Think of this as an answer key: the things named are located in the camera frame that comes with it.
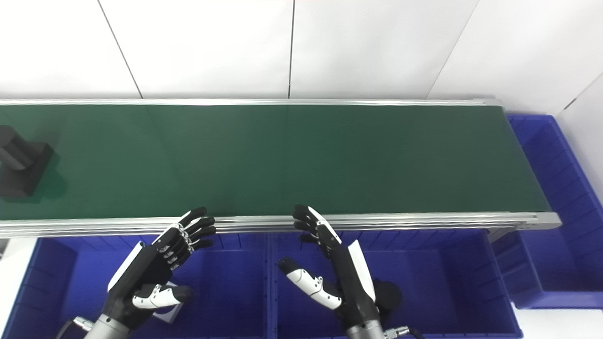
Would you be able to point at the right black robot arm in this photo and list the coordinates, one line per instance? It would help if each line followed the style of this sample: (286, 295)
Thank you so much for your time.
(365, 331)

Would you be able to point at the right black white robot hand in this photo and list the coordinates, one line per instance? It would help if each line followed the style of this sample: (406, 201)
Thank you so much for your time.
(351, 287)

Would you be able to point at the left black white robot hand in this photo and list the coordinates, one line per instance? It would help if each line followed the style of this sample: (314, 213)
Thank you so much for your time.
(148, 268)

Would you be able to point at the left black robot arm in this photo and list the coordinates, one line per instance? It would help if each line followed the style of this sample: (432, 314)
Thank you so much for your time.
(107, 329)

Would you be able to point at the black round part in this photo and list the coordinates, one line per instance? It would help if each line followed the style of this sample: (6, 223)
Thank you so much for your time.
(390, 295)

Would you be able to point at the blue plastic bin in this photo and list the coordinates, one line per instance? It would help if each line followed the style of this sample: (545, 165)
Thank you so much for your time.
(231, 292)
(447, 287)
(565, 245)

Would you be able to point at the grey square plate with hole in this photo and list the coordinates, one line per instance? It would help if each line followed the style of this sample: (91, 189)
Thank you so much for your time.
(168, 314)

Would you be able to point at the black block part with cylinder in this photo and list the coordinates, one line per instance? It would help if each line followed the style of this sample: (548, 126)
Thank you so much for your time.
(21, 165)

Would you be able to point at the green conveyor belt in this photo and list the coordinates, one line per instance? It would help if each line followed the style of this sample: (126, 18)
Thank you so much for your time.
(400, 221)
(282, 160)

